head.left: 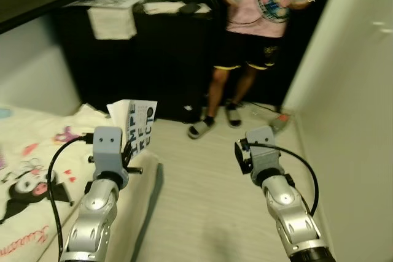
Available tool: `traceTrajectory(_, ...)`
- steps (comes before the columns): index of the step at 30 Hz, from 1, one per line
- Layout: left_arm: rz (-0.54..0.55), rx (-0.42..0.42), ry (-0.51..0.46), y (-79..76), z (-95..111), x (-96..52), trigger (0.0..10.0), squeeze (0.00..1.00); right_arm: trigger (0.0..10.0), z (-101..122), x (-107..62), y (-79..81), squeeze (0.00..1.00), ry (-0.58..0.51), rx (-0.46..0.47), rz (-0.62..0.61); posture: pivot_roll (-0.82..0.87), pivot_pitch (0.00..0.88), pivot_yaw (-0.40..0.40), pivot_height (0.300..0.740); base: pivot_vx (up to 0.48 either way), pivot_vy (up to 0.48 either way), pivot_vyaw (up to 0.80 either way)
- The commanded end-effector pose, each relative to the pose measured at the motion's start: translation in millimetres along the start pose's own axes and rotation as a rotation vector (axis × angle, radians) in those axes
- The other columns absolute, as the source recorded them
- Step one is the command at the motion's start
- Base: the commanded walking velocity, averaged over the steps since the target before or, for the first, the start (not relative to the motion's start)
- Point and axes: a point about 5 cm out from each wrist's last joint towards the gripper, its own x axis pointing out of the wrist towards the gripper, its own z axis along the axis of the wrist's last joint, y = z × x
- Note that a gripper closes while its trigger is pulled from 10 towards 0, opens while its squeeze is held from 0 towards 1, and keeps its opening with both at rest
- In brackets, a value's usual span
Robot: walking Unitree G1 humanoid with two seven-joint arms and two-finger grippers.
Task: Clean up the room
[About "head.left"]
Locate white book blue letters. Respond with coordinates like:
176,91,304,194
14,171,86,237
107,99,158,160

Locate cream cartoon print blanket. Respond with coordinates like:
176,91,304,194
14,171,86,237
0,106,133,262

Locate cream sheeted mattress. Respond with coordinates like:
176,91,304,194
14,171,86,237
74,102,165,262

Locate grey slipper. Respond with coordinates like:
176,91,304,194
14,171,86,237
224,106,244,129
187,119,216,141

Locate grey box red top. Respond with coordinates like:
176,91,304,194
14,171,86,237
269,113,293,134

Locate person in pink shirt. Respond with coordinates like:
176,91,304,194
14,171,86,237
206,0,317,129

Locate black cabinet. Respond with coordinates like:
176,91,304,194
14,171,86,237
52,0,217,123

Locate white wardrobe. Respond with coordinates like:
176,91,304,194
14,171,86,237
281,0,393,262

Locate white hanging towel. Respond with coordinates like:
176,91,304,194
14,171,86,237
86,0,139,41

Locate black flat device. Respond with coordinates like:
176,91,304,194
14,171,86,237
178,2,201,17

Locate white folded cloth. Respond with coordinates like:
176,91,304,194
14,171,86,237
141,1,212,16

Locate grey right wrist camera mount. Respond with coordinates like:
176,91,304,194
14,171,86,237
244,126,281,178

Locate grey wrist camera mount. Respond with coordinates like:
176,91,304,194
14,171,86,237
91,126,127,180
244,126,281,178

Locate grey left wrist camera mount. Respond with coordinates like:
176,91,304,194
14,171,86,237
91,126,127,180

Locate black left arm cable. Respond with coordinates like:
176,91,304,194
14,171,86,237
47,132,96,258

